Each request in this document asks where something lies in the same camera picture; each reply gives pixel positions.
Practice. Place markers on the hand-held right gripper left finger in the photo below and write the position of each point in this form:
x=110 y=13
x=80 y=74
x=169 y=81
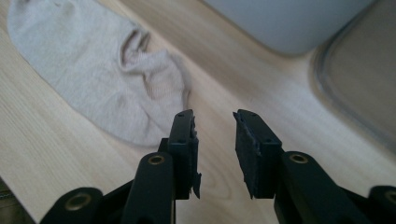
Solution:
x=182 y=155

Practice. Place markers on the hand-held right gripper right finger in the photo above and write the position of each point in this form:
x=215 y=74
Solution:
x=257 y=158

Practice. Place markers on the beige ankle sock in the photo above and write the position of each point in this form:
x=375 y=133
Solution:
x=96 y=68

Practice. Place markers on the clear plastic container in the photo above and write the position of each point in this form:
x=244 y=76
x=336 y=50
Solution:
x=361 y=71

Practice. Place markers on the light grey plastic container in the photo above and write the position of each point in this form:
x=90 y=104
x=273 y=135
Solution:
x=289 y=21

